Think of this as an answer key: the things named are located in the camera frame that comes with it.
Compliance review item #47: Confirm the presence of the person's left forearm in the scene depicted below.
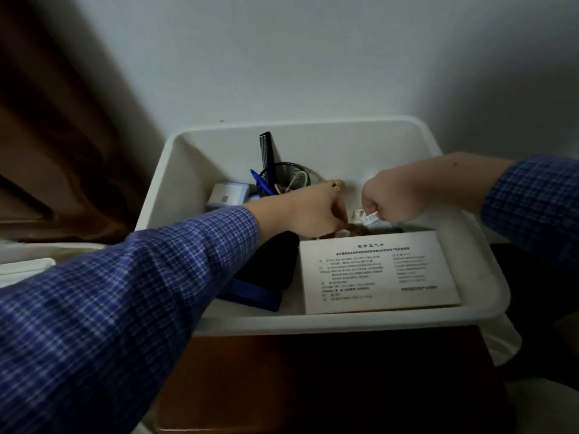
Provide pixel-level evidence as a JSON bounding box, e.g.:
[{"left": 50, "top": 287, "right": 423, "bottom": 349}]
[{"left": 0, "top": 194, "right": 292, "bottom": 434}]

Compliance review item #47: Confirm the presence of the person's right hand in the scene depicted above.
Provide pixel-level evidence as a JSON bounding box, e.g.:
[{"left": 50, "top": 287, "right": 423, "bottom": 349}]
[{"left": 361, "top": 169, "right": 430, "bottom": 224}]

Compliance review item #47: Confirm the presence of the small white packet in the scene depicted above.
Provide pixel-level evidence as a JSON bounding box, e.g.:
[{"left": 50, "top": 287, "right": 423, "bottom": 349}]
[{"left": 353, "top": 209, "right": 381, "bottom": 227}]

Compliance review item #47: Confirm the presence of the blue pen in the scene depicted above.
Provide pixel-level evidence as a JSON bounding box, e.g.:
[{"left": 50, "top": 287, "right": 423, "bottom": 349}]
[{"left": 250, "top": 169, "right": 277, "bottom": 197}]

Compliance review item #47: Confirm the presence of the white ledge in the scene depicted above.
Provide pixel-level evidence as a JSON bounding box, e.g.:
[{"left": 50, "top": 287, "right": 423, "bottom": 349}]
[{"left": 0, "top": 241, "right": 107, "bottom": 287}]

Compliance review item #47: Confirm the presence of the black comb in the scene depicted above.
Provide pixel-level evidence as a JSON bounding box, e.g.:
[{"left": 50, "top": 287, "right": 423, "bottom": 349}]
[{"left": 259, "top": 132, "right": 278, "bottom": 188}]

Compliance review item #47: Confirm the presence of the brown wooden nightstand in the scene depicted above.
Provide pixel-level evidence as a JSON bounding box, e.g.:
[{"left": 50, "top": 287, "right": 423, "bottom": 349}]
[{"left": 153, "top": 325, "right": 517, "bottom": 434}]

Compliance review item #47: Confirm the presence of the black pouch with blue strap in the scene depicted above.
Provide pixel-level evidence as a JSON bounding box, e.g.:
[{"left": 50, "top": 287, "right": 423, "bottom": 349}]
[{"left": 217, "top": 230, "right": 301, "bottom": 312}]

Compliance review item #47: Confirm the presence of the white printed cardboard box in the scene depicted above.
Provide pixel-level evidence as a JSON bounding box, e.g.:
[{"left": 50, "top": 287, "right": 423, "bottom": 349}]
[{"left": 299, "top": 230, "right": 462, "bottom": 315}]

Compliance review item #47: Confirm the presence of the person's left hand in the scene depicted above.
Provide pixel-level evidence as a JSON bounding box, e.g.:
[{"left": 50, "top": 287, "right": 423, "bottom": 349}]
[{"left": 286, "top": 180, "right": 350, "bottom": 240}]

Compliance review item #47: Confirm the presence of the black mesh pen holder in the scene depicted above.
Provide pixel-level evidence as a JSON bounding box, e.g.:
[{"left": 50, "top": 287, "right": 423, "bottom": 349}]
[{"left": 258, "top": 162, "right": 312, "bottom": 198}]

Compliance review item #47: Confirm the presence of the small white and blue box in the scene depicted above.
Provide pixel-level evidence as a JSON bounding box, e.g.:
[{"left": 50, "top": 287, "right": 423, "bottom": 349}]
[{"left": 207, "top": 182, "right": 251, "bottom": 211}]

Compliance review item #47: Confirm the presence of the white plastic bag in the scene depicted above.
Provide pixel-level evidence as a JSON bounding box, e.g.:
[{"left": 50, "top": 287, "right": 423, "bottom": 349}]
[{"left": 479, "top": 312, "right": 522, "bottom": 367}]

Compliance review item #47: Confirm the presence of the person's right forearm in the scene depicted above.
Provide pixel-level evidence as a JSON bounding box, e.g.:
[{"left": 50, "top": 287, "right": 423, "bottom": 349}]
[{"left": 418, "top": 152, "right": 579, "bottom": 272}]

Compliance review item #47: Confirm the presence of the white plastic tray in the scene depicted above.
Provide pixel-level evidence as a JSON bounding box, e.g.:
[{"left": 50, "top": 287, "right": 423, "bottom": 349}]
[{"left": 135, "top": 115, "right": 512, "bottom": 338}]

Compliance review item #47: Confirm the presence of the white ring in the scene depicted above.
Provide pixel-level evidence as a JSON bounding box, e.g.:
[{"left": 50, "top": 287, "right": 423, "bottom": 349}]
[{"left": 287, "top": 171, "right": 311, "bottom": 193}]

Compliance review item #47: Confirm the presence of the dark brown curtain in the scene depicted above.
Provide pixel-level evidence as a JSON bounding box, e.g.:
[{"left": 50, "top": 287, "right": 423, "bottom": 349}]
[{"left": 0, "top": 0, "right": 152, "bottom": 244}]

